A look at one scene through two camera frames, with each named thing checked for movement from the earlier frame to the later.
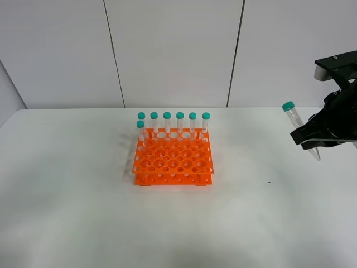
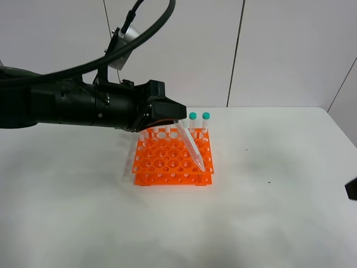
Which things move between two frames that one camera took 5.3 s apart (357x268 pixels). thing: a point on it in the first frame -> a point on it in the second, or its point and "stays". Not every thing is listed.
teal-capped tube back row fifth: x=192 y=118 stays
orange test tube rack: x=173 y=156 stays
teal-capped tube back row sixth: x=205 y=117 stays
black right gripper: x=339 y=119 -> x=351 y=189
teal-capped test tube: x=289 y=107 -> x=191 y=143
